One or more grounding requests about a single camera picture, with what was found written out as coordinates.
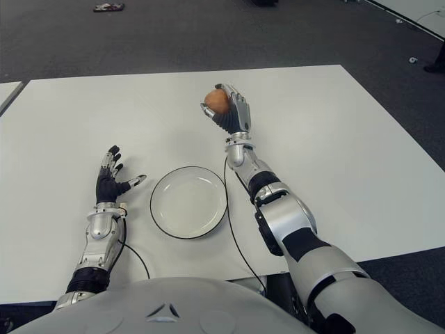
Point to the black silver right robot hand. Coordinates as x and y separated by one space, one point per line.
240 115

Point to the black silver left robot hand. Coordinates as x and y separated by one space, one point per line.
106 188

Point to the brownish red apple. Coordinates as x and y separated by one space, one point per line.
216 101

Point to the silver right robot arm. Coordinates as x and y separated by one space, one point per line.
306 240

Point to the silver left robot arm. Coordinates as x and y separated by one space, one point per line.
97 233

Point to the white plate with black rim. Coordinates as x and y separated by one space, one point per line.
189 203

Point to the grey robot torso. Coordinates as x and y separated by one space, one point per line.
156 306

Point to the white side table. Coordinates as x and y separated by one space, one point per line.
8 95

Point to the dark red flat floor item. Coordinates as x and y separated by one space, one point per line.
108 7

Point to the black metal robot part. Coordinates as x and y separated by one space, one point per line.
5 327

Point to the white paper scrap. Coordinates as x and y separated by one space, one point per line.
412 60

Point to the black shoe and trouser leg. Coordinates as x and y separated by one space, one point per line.
437 59

